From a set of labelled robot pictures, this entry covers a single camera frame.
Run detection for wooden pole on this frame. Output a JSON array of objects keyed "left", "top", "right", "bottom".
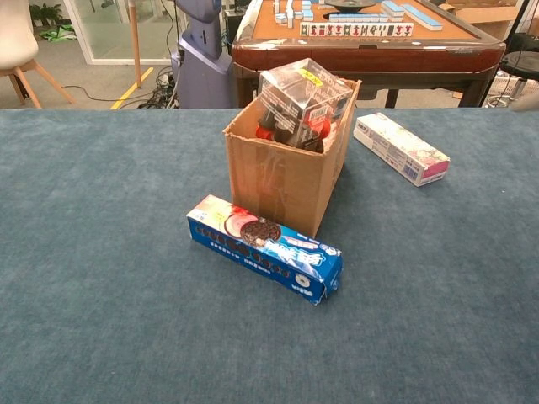
[{"left": 127, "top": 0, "right": 143, "bottom": 89}]

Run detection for green potted plants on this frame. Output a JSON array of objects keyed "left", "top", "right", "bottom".
[{"left": 28, "top": 2, "right": 65, "bottom": 27}]

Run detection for long black floor cable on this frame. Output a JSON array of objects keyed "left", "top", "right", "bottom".
[{"left": 62, "top": 83, "right": 147, "bottom": 104}]

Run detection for open cardboard box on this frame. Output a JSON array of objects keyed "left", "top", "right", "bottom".
[{"left": 222, "top": 77, "right": 362, "bottom": 239}]

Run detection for green cloth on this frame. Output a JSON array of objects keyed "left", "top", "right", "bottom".
[{"left": 40, "top": 24, "right": 77, "bottom": 43}]

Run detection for blue felt table mat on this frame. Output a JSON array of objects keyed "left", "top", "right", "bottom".
[{"left": 0, "top": 108, "right": 539, "bottom": 404}]

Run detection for white plastic crate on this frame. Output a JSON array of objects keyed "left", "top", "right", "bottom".
[{"left": 488, "top": 70, "right": 539, "bottom": 107}]

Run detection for blue cookie package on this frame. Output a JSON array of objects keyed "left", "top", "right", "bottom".
[{"left": 186, "top": 194, "right": 344, "bottom": 306}]

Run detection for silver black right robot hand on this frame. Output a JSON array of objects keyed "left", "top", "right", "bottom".
[{"left": 511, "top": 94, "right": 539, "bottom": 113}]

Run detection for blue-backed mahjong tile row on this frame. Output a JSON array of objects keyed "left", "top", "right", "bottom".
[
  {"left": 402, "top": 3, "right": 444, "bottom": 32},
  {"left": 380, "top": 0, "right": 407, "bottom": 19},
  {"left": 328, "top": 13, "right": 391, "bottom": 24}
]

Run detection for white floral toothpaste box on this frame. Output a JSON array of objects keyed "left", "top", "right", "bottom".
[{"left": 352, "top": 112, "right": 451, "bottom": 188}]

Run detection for white chair wooden legs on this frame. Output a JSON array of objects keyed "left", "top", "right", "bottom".
[{"left": 0, "top": 0, "right": 77, "bottom": 109}]

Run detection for blue-backed mahjong tile cluster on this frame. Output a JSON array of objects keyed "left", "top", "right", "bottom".
[{"left": 272, "top": 0, "right": 315, "bottom": 29}]

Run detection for brown mahjong table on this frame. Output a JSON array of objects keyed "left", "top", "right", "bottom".
[{"left": 231, "top": 0, "right": 506, "bottom": 109}]

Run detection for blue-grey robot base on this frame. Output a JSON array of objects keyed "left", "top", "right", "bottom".
[{"left": 169, "top": 0, "right": 237, "bottom": 109}]

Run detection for clear red black small box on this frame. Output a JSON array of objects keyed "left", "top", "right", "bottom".
[{"left": 255, "top": 58, "right": 354, "bottom": 154}]

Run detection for face-up mahjong tile row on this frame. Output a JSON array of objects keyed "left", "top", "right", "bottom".
[{"left": 299, "top": 21, "right": 415, "bottom": 39}]

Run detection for black stool chrome base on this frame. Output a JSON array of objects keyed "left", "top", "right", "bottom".
[{"left": 488, "top": 32, "right": 539, "bottom": 107}]

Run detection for black cable bundle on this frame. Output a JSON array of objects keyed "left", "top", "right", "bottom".
[{"left": 137, "top": 82, "right": 180, "bottom": 109}]

